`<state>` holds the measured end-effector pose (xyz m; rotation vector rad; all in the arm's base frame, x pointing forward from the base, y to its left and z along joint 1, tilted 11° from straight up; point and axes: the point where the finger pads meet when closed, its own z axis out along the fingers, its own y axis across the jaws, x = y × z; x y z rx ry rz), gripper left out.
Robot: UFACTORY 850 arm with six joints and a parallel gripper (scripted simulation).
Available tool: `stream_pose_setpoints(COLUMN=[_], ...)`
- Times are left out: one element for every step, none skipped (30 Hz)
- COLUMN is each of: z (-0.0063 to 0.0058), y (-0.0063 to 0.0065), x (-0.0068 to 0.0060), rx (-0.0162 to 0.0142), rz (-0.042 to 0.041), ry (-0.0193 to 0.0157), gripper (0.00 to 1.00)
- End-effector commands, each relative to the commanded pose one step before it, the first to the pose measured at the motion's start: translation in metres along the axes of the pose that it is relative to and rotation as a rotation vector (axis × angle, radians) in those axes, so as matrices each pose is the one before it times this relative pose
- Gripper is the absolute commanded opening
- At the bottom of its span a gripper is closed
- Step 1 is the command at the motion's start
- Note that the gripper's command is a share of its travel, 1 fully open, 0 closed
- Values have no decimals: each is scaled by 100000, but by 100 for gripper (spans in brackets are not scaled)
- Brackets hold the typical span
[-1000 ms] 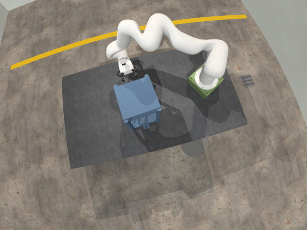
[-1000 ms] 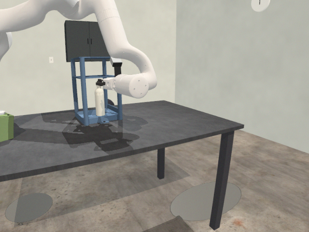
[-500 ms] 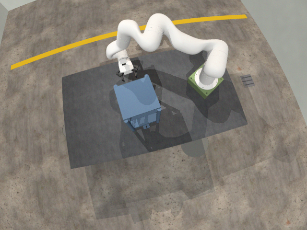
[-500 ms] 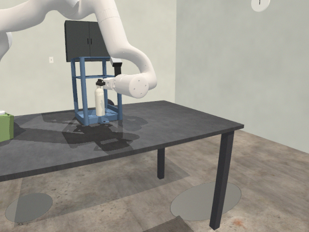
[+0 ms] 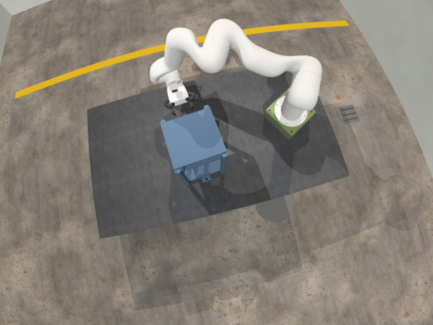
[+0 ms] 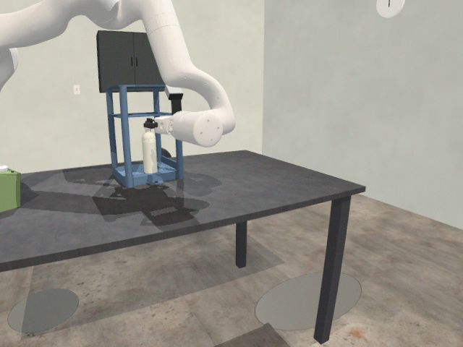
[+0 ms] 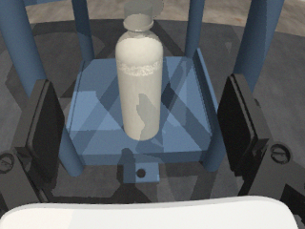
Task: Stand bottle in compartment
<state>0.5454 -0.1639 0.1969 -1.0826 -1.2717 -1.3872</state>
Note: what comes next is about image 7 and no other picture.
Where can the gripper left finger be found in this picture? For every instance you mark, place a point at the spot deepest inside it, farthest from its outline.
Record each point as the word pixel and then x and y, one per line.
pixel 32 159

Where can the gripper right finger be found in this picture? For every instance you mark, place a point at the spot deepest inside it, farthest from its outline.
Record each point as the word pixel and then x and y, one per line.
pixel 264 164

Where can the blue shelving unit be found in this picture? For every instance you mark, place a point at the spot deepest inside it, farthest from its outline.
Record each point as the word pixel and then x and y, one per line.
pixel 188 105

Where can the white ceramic bottle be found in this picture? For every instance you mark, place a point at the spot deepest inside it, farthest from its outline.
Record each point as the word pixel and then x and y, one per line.
pixel 139 61

